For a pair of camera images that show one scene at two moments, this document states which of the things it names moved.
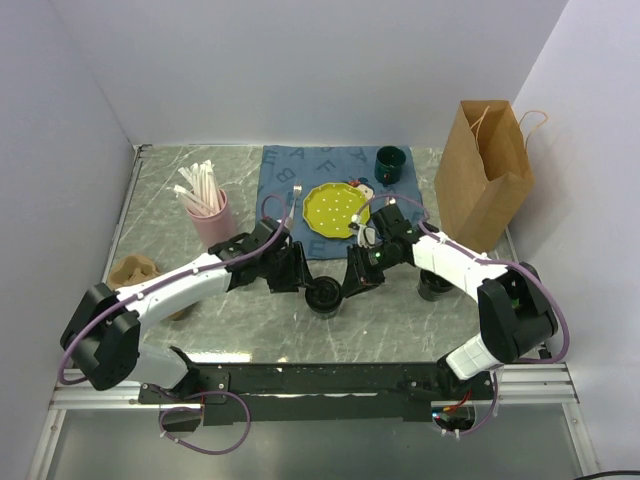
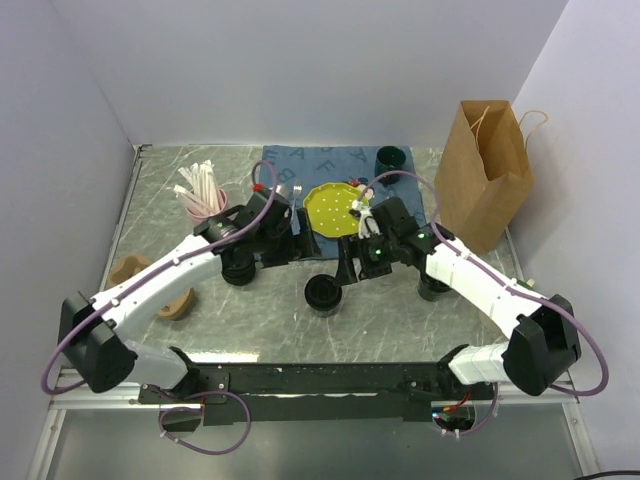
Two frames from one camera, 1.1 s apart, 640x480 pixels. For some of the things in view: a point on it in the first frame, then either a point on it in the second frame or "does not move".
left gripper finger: (302, 275) -> (305, 243)
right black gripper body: (380, 261) does not move
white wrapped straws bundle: (204, 195) does not move
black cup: (323, 293) does not move
